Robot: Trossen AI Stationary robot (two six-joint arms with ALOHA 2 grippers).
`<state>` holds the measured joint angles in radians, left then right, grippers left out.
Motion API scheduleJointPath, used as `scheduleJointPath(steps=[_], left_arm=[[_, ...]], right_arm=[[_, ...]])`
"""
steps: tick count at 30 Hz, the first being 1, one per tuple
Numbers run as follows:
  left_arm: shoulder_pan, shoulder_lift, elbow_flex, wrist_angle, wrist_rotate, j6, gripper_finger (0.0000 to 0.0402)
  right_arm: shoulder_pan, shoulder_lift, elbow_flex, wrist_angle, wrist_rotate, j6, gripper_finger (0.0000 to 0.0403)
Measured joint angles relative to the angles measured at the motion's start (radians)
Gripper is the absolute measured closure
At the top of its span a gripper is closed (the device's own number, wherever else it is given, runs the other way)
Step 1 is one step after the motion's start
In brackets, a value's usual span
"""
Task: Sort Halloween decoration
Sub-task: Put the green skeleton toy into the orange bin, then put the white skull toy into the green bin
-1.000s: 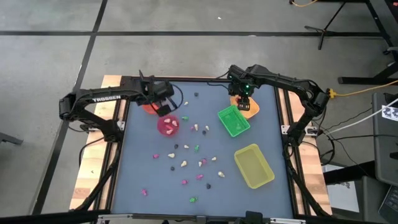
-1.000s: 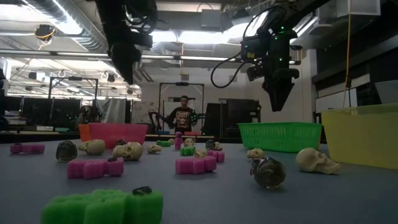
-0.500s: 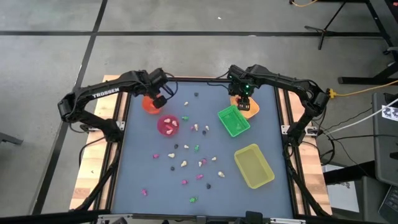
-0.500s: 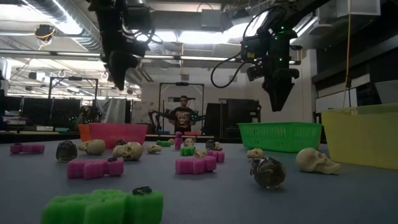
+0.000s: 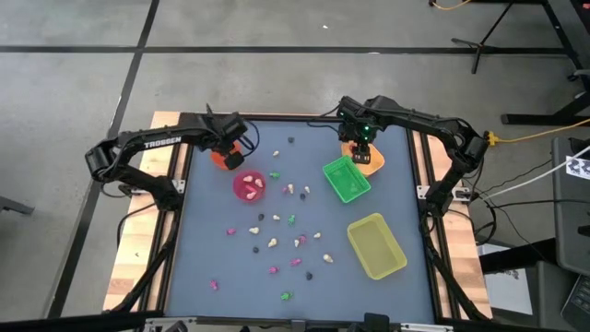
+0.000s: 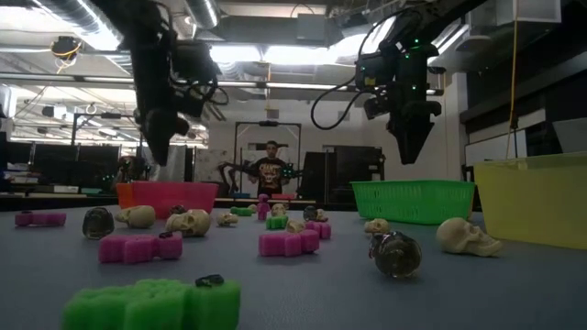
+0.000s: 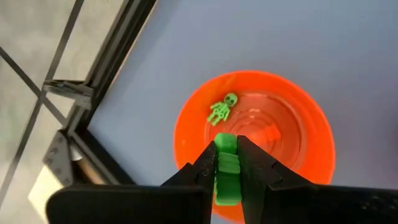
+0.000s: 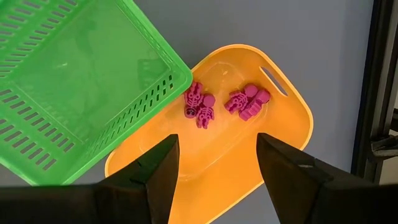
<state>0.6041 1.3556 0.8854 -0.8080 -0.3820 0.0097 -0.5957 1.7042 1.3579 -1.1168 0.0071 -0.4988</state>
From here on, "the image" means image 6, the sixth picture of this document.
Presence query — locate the yellow hanging cable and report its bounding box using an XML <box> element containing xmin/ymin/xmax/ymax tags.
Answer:
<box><xmin>504</xmin><ymin>17</ymin><xmax>519</xmax><ymax>160</ymax></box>

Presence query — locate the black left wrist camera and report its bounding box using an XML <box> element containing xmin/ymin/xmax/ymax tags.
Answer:
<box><xmin>176</xmin><ymin>40</ymin><xmax>220</xmax><ymax>118</ymax></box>

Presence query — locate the person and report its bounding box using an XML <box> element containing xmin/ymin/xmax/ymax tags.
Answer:
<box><xmin>250</xmin><ymin>140</ymin><xmax>291</xmax><ymax>198</ymax></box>

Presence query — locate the grey fabric cover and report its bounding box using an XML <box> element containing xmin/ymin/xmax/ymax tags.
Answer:
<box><xmin>150</xmin><ymin>145</ymin><xmax>187</xmax><ymax>183</ymax></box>

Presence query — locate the yellow rectangular bin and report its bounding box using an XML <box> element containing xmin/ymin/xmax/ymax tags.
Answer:
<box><xmin>472</xmin><ymin>151</ymin><xmax>587</xmax><ymax>251</ymax></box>

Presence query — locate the blue-grey table mat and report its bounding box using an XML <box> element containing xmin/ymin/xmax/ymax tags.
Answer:
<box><xmin>0</xmin><ymin>205</ymin><xmax>587</xmax><ymax>330</ymax></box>

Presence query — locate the ceiling tube light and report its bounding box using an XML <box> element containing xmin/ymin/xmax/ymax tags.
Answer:
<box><xmin>215</xmin><ymin>80</ymin><xmax>445</xmax><ymax>97</ymax></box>

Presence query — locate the orange round bowl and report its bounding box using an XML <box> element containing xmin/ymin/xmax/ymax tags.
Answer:
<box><xmin>116</xmin><ymin>182</ymin><xmax>135</xmax><ymax>210</ymax></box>

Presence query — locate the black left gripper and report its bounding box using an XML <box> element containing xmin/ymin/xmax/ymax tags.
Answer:
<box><xmin>131</xmin><ymin>27</ymin><xmax>190</xmax><ymax>167</ymax></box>

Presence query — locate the black equipment cabinet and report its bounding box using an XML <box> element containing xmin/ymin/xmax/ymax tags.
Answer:
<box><xmin>300</xmin><ymin>145</ymin><xmax>386</xmax><ymax>205</ymax></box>

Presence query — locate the pink foam skeleton figure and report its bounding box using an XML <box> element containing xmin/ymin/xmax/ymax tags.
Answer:
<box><xmin>14</xmin><ymin>210</ymin><xmax>68</xmax><ymax>228</ymax></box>
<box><xmin>304</xmin><ymin>220</ymin><xmax>332</xmax><ymax>240</ymax></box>
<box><xmin>98</xmin><ymin>231</ymin><xmax>184</xmax><ymax>265</ymax></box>
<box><xmin>255</xmin><ymin>192</ymin><xmax>272</xmax><ymax>222</ymax></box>
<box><xmin>258</xmin><ymin>228</ymin><xmax>321</xmax><ymax>258</ymax></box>

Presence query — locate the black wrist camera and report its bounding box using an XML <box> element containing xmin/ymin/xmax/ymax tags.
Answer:
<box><xmin>363</xmin><ymin>93</ymin><xmax>395</xmax><ymax>121</ymax></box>
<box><xmin>176</xmin><ymin>40</ymin><xmax>220</xmax><ymax>118</ymax></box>

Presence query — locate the black gantry frame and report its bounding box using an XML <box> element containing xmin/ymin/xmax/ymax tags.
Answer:
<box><xmin>232</xmin><ymin>120</ymin><xmax>303</xmax><ymax>199</ymax></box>

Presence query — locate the silver ventilation duct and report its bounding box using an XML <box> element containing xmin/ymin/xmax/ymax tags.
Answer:
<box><xmin>183</xmin><ymin>0</ymin><xmax>222</xmax><ymax>30</ymax></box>

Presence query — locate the pink round bowl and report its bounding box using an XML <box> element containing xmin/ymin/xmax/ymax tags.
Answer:
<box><xmin>130</xmin><ymin>181</ymin><xmax>220</xmax><ymax>220</ymax></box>

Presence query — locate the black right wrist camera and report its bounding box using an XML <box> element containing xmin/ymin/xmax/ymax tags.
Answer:
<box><xmin>363</xmin><ymin>93</ymin><xmax>395</xmax><ymax>121</ymax></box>

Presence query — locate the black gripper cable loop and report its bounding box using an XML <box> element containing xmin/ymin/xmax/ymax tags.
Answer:
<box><xmin>310</xmin><ymin>80</ymin><xmax>371</xmax><ymax>132</ymax></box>

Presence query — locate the green rectangular basket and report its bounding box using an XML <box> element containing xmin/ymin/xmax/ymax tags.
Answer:
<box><xmin>350</xmin><ymin>180</ymin><xmax>476</xmax><ymax>226</ymax></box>

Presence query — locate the grey ceiling box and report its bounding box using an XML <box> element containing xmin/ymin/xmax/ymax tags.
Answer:
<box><xmin>295</xmin><ymin>12</ymin><xmax>327</xmax><ymax>41</ymax></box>

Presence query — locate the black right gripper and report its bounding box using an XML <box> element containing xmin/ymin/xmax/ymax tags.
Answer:
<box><xmin>355</xmin><ymin>43</ymin><xmax>444</xmax><ymax>165</ymax></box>

